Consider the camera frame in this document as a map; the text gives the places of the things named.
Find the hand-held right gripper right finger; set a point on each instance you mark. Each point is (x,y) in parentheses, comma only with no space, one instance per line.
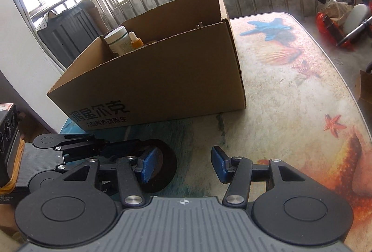
(219,164)

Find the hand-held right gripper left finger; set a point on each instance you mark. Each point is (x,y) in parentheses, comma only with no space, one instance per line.
(149,164)

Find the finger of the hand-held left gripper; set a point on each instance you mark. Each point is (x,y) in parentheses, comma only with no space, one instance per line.
(75,157)
(122,148)

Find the black tape roll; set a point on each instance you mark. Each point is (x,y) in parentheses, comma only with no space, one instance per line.
(165,164)

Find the brown cardboard box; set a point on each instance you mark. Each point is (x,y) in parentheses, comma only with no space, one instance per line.
(174,80)

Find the white pill bottle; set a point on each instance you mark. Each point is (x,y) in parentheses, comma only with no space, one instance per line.
(116,41)

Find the green dropper bottle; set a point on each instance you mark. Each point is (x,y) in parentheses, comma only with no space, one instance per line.
(136,41)

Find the dark grey slatted cabinet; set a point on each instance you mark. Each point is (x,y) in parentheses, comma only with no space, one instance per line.
(66,33)

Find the red plastic object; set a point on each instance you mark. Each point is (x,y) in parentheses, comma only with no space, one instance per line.
(328,26)

